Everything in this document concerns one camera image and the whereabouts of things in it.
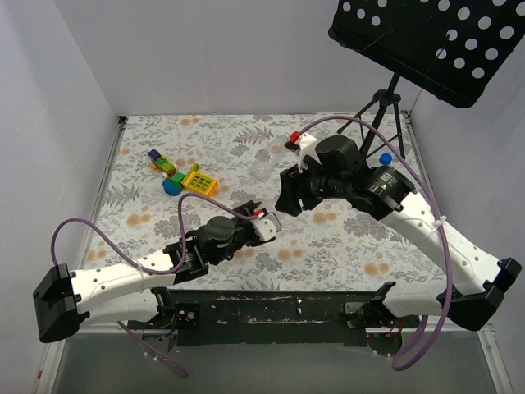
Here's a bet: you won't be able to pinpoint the clear bottle blue label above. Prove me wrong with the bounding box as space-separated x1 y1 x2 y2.
379 153 393 166

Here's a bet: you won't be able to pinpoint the clear plastic bottle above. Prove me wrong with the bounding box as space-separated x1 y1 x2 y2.
249 135 289 181

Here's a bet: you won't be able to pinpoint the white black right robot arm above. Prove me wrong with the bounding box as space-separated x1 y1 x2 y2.
275 133 523 331

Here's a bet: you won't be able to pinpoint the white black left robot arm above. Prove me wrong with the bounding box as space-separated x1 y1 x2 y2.
32 200 279 343

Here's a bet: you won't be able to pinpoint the yellow window toy block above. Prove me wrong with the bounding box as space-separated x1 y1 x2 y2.
182 171 218 197

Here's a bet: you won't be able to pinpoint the green blue toy blocks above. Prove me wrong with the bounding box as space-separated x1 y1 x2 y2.
162 163 199 196

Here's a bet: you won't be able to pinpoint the toy block car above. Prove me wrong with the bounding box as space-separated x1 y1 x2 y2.
148 149 177 176

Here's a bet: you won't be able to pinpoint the black music stand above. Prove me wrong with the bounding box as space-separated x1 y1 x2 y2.
327 0 525 159

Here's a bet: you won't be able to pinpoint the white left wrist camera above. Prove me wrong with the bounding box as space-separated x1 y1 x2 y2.
251 212 282 242

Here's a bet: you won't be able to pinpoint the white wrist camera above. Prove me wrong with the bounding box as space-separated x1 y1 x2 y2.
251 212 282 242
285 131 320 173

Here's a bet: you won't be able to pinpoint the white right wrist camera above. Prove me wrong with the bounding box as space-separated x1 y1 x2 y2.
285 131 320 173

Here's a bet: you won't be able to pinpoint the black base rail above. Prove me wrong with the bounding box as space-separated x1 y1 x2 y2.
129 290 403 353

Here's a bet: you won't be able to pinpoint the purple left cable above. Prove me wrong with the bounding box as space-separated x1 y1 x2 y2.
49 195 263 378

